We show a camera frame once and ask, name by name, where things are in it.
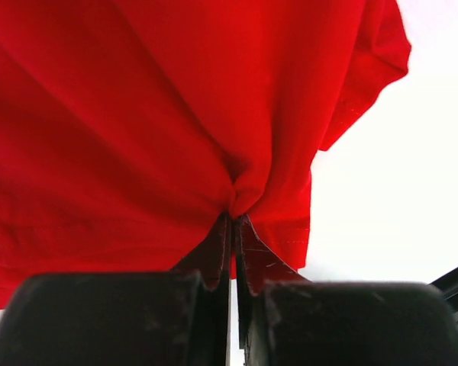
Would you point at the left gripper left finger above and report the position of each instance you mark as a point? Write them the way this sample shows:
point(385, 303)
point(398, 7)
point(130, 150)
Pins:
point(175, 317)

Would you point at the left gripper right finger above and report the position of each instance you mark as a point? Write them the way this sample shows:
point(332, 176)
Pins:
point(285, 319)

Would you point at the red t shirt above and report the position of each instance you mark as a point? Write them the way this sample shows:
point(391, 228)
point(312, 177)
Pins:
point(128, 127)

